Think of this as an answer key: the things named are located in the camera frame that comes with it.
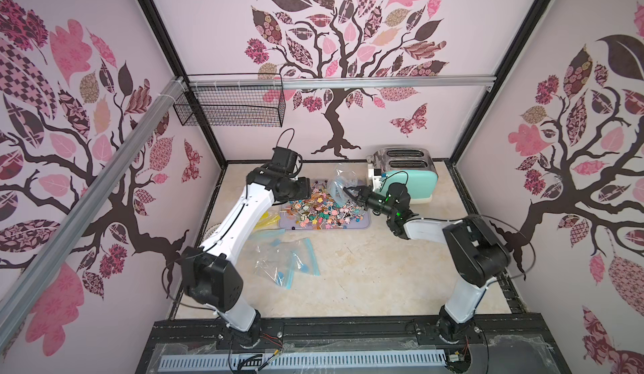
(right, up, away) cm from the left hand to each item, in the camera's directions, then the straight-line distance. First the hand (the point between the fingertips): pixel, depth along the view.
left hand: (302, 196), depth 82 cm
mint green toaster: (+43, +11, +16) cm, 47 cm away
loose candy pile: (+6, -6, +16) cm, 18 cm away
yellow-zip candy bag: (-15, -10, +14) cm, 23 cm away
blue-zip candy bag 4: (-8, -26, +4) cm, 28 cm away
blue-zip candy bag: (+15, +7, +1) cm, 16 cm away
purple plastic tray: (-7, -12, +16) cm, 21 cm away
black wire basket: (-27, +37, +13) cm, 47 cm away
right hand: (+14, +3, +1) cm, 14 cm away
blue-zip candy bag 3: (-1, -21, +6) cm, 22 cm away
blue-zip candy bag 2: (-16, -17, +13) cm, 27 cm away
